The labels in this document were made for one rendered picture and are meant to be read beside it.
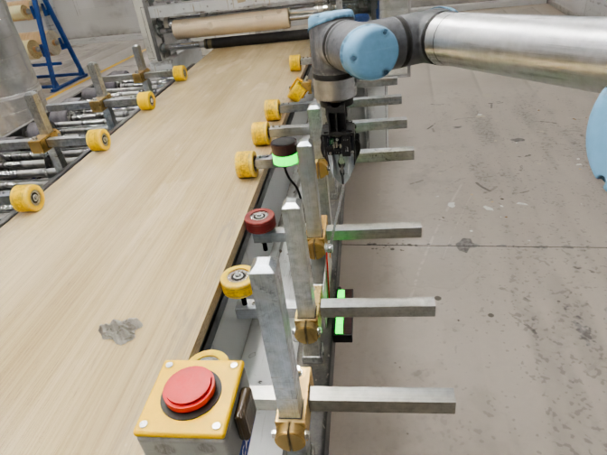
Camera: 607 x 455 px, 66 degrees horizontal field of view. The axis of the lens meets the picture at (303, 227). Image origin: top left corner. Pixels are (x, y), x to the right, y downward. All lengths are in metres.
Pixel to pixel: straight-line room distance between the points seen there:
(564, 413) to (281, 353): 1.42
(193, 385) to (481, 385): 1.67
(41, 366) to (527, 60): 0.94
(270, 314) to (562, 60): 0.49
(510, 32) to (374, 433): 1.42
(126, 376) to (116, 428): 0.10
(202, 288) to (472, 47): 0.68
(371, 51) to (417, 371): 1.42
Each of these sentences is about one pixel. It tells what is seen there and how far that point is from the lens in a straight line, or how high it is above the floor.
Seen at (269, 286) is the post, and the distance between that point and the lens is 0.62.
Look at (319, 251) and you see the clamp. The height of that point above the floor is 0.85.
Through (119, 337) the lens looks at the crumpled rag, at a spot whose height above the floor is 0.91.
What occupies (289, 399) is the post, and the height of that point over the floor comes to 0.90.
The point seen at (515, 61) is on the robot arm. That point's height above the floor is 1.33.
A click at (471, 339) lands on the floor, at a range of 2.14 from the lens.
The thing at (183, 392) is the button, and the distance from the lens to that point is 0.39.
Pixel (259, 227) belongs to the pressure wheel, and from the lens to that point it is 1.20.
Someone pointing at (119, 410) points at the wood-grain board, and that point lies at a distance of 0.86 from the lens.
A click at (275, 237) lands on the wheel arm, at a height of 0.85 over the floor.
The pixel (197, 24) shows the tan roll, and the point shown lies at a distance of 3.50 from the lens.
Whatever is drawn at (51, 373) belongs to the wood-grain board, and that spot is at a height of 0.90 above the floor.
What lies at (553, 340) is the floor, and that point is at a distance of 2.22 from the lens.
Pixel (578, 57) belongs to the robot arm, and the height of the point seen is 1.35.
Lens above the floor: 1.51
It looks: 32 degrees down
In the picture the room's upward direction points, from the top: 7 degrees counter-clockwise
